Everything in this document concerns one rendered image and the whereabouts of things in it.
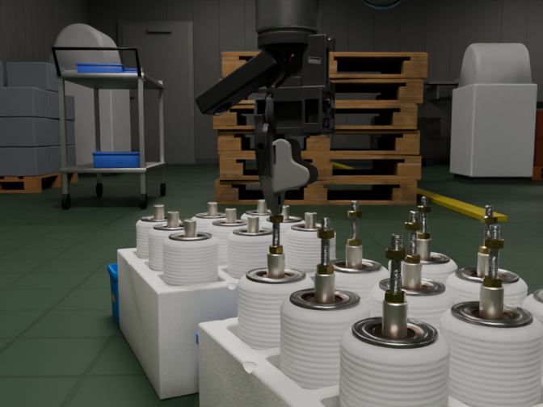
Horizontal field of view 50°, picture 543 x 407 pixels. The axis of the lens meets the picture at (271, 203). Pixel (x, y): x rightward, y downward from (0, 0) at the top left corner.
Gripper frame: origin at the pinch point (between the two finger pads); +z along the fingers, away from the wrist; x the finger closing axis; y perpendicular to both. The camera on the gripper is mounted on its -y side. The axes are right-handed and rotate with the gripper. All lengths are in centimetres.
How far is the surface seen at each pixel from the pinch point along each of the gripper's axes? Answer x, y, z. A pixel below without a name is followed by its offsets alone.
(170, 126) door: 744, -417, -26
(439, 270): 12.7, 19.6, 10.0
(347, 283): 3.6, 8.9, 10.4
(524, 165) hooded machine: 503, 72, 18
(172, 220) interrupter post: 29.9, -30.0, 7.5
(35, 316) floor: 41, -74, 34
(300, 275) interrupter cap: 0.3, 3.6, 9.0
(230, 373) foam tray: -8.2, -2.3, 18.9
